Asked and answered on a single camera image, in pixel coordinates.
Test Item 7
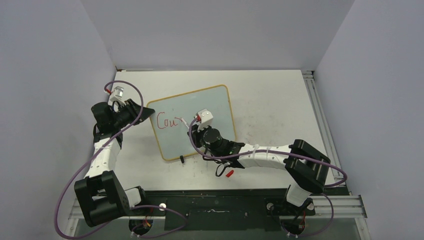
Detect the red marker cap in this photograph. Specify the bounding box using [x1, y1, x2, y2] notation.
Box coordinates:
[225, 170, 234, 178]

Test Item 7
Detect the aluminium frame rail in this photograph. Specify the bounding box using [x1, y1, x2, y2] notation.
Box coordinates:
[66, 70, 372, 240]

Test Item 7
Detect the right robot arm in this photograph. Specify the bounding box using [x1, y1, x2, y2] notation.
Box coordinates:
[187, 124, 331, 214]

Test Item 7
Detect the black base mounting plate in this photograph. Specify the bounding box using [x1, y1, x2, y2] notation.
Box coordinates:
[115, 188, 352, 233]

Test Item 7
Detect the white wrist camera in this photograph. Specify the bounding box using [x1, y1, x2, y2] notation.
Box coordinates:
[109, 86, 125, 104]
[195, 108, 214, 132]

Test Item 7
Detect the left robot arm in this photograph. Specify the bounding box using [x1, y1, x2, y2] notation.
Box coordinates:
[74, 99, 155, 227]

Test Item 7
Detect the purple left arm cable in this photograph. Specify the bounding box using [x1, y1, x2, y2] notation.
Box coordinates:
[54, 79, 190, 240]

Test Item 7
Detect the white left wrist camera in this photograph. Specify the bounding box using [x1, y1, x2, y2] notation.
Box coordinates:
[109, 86, 125, 104]

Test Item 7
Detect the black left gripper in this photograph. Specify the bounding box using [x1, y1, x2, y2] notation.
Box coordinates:
[112, 98, 154, 129]

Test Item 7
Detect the yellow framed whiteboard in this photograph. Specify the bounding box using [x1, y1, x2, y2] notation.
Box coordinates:
[147, 84, 236, 161]

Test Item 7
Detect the red capped whiteboard marker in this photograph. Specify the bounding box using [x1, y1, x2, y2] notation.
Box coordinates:
[181, 118, 189, 129]

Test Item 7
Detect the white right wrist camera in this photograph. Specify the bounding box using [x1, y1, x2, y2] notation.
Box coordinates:
[195, 108, 214, 132]

